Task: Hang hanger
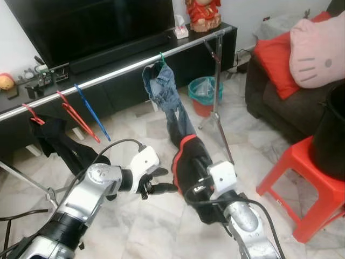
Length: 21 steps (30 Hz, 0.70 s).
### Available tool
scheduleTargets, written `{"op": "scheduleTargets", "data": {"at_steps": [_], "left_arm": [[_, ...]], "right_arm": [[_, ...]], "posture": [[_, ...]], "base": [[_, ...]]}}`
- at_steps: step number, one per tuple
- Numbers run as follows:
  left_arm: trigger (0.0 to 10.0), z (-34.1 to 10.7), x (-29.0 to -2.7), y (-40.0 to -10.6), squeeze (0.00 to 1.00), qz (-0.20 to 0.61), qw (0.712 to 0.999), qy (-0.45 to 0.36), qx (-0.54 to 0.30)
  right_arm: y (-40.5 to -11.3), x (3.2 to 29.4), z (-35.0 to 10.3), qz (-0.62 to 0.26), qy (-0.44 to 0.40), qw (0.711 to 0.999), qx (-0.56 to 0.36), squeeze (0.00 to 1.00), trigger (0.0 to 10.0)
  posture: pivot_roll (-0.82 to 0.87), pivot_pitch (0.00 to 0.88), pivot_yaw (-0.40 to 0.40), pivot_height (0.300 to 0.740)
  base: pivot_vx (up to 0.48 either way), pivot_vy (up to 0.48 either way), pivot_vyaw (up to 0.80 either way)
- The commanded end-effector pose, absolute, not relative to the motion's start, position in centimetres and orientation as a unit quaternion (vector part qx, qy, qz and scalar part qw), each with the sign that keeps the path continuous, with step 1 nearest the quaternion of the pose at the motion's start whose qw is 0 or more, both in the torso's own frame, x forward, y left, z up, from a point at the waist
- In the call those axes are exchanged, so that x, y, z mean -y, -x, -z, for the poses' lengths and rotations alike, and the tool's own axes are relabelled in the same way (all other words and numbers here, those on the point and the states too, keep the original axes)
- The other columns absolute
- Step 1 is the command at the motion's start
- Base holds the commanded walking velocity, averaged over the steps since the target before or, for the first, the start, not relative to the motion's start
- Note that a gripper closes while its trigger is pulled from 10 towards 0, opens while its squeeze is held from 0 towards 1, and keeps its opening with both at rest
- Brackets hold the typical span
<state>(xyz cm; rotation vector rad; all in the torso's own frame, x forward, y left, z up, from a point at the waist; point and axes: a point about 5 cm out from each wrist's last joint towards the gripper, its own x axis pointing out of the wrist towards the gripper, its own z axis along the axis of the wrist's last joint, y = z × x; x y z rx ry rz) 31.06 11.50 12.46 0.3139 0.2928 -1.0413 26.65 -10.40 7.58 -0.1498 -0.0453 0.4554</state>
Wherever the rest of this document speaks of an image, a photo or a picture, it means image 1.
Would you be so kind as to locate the black red garment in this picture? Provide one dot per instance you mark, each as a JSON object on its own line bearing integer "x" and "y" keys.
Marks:
{"x": 188, "y": 162}

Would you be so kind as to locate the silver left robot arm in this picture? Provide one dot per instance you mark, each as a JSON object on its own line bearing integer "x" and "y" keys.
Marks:
{"x": 81, "y": 205}

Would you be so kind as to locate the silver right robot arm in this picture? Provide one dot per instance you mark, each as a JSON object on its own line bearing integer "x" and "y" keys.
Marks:
{"x": 248, "y": 226}

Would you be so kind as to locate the blue plastic hanger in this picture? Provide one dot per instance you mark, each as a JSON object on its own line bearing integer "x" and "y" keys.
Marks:
{"x": 91, "y": 112}

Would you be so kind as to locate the red plastic hanger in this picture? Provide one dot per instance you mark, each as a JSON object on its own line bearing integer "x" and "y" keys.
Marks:
{"x": 33, "y": 116}
{"x": 75, "y": 116}

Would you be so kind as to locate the green plastic hanger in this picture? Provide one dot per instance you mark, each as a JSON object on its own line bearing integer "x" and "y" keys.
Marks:
{"x": 162, "y": 56}

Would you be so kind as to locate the blue denim jeans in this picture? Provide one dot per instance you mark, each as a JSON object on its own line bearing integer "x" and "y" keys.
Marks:
{"x": 164, "y": 91}

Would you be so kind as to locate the red bin with green bag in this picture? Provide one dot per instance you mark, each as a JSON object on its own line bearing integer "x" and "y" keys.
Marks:
{"x": 204, "y": 94}

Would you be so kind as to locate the black tv console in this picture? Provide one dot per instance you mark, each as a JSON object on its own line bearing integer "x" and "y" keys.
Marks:
{"x": 129, "y": 86}

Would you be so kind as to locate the black shirt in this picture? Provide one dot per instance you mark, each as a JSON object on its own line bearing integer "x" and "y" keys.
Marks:
{"x": 59, "y": 143}

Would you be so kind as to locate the red plastic stool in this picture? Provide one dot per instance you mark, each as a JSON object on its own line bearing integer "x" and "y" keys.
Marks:
{"x": 307, "y": 172}

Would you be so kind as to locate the silver metal clothes rack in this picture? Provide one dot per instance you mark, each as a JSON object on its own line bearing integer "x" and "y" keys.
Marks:
{"x": 118, "y": 70}

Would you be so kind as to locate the dark grey fabric sofa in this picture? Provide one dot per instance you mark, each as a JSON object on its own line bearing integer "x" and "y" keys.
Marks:
{"x": 291, "y": 116}

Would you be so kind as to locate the black small device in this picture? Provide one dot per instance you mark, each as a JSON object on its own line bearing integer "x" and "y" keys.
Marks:
{"x": 62, "y": 74}

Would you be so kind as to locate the black plastic bucket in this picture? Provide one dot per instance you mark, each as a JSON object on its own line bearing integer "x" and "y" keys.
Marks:
{"x": 331, "y": 135}

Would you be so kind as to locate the white pink tissue pack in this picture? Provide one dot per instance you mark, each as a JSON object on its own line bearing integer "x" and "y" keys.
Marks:
{"x": 181, "y": 29}

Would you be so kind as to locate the black remote control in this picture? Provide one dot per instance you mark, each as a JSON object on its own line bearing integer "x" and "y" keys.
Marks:
{"x": 46, "y": 80}

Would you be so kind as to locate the red cushion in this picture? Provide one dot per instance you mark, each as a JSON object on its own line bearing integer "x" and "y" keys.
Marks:
{"x": 275, "y": 59}

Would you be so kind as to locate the black clip stand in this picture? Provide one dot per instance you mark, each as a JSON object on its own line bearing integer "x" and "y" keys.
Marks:
{"x": 33, "y": 90}

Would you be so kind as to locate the green white mug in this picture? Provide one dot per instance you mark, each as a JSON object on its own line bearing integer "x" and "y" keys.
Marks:
{"x": 41, "y": 68}

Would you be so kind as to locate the black flat television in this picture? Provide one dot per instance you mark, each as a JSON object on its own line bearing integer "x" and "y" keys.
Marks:
{"x": 91, "y": 24}

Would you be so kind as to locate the black smartphone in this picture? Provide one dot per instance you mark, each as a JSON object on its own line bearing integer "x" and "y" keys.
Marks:
{"x": 11, "y": 94}

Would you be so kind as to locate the grey small figurine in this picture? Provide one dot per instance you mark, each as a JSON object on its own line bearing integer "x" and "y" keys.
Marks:
{"x": 27, "y": 73}

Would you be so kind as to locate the red robed figurine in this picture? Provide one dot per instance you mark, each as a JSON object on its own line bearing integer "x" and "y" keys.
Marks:
{"x": 204, "y": 13}

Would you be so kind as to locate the yellow red round plush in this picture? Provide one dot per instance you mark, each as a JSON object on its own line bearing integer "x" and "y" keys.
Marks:
{"x": 6, "y": 82}

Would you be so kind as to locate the pink cat face cushion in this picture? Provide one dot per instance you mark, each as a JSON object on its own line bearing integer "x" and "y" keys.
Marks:
{"x": 318, "y": 54}

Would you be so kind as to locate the white lace covered side table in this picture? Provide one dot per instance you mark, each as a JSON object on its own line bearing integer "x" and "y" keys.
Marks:
{"x": 275, "y": 24}

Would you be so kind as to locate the small brown figurine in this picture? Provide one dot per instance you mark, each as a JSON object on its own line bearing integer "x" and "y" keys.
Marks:
{"x": 307, "y": 13}

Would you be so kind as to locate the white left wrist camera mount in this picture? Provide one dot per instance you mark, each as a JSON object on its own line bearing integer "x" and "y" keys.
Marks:
{"x": 144, "y": 162}

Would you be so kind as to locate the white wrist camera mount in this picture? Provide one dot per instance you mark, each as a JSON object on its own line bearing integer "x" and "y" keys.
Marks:
{"x": 144, "y": 162}
{"x": 222, "y": 175}

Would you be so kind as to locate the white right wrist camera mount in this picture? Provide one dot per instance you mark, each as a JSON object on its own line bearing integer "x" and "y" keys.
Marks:
{"x": 222, "y": 175}

